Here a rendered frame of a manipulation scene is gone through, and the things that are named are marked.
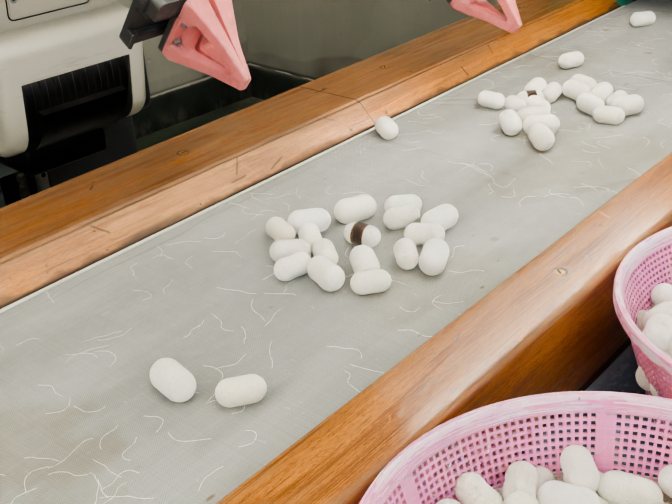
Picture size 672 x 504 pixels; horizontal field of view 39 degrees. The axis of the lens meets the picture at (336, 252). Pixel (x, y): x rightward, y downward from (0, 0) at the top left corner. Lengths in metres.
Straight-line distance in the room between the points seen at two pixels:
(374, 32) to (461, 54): 1.81
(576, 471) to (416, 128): 0.54
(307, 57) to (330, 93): 2.17
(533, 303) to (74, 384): 0.31
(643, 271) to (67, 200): 0.48
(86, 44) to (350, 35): 1.83
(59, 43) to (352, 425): 0.84
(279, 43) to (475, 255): 2.59
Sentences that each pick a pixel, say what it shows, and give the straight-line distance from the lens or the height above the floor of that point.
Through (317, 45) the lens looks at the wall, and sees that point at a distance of 3.17.
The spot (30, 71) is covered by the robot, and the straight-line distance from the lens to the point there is 1.26.
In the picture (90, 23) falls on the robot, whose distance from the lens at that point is 1.30.
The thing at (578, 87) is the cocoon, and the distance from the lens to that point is 1.08.
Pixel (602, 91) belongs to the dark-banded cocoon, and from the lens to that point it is 1.07.
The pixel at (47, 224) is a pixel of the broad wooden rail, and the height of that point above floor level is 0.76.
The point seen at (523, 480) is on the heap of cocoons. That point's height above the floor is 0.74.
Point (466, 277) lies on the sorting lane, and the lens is 0.72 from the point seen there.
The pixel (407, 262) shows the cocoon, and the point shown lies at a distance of 0.72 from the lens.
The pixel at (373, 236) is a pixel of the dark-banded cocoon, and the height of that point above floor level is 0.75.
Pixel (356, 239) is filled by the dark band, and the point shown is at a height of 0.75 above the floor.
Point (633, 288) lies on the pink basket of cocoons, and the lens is 0.70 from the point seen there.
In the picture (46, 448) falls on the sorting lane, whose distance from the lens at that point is 0.60.
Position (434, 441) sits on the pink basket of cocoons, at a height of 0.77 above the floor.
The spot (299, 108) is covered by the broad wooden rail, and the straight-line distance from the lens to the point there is 1.01.
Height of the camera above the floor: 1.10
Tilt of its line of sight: 28 degrees down
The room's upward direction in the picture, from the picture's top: 3 degrees counter-clockwise
